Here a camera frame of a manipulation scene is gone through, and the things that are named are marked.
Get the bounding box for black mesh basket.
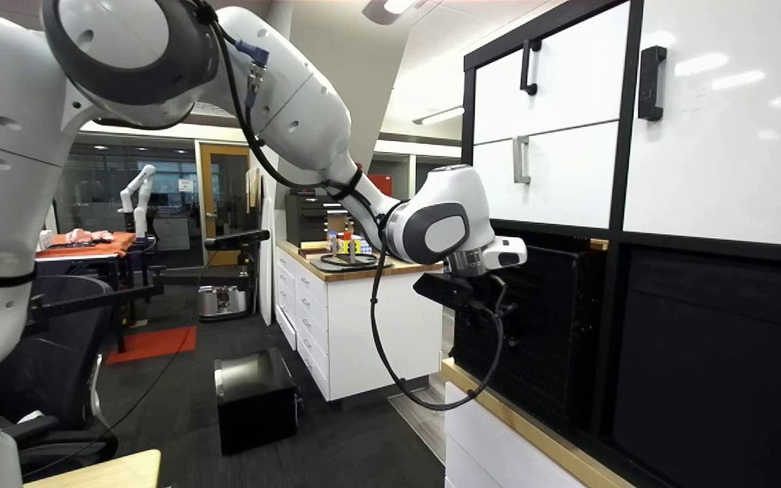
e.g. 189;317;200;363
453;234;609;438

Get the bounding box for white cabinet with wooden top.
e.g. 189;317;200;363
273;239;445;403

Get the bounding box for white drawer under counter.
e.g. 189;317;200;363
444;382;588;488

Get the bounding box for black round tray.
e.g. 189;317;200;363
308;252;395;274

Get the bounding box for colourful box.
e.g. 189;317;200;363
327;230;373;256

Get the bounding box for ceiling light strip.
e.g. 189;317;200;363
412;106;465;127

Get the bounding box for black desktop drawer organiser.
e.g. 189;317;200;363
285;189;349;247

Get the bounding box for white board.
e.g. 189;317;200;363
258;196;277;327

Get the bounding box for black shelf unit white fronts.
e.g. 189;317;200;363
461;0;781;488

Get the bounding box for black cabinet door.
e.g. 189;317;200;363
612;246;781;488

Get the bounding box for black box with silver top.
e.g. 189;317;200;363
214;347;301;455

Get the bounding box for silver toaster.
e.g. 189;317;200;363
197;284;251;320

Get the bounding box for wooden door with window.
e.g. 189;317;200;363
198;142;253;267

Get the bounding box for white cabinet door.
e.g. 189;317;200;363
624;0;781;249

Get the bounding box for round ceiling light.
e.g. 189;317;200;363
362;0;420;26

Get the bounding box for red floor mat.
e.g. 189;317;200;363
105;325;199;365

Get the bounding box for light wooden table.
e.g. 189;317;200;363
23;449;163;488

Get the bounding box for black office chair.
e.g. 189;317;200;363
0;274;121;470

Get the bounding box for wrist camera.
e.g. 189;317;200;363
413;272;478;312

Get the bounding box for white drawer grey handle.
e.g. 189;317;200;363
473;121;620;230

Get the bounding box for white drawer black handle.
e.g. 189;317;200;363
473;1;633;145

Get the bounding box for camera on tripod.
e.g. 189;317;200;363
203;228;272;321

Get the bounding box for black door handle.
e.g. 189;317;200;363
637;45;668;122

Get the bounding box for black cable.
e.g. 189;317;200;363
21;249;222;479

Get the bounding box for black frame table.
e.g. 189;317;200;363
24;256;169;354

